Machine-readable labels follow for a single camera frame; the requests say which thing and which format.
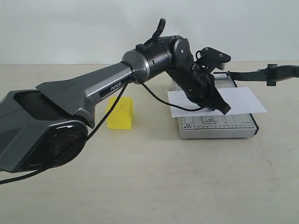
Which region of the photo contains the grey metal paper cutter base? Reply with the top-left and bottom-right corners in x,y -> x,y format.
172,73 -> 260,140

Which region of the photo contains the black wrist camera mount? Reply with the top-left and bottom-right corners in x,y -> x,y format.
195,47 -> 231,73

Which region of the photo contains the white paper sheet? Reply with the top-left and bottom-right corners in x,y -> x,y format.
167,87 -> 267,118

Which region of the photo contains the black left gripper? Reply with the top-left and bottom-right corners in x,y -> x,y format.
168,63 -> 231,114

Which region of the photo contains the yellow foam cube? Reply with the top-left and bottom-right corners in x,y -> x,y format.
106,97 -> 134,130

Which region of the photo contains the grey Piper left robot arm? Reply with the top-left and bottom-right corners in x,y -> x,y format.
0,35 -> 231,173

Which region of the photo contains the black cutter blade lever arm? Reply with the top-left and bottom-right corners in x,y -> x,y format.
227,63 -> 299,86

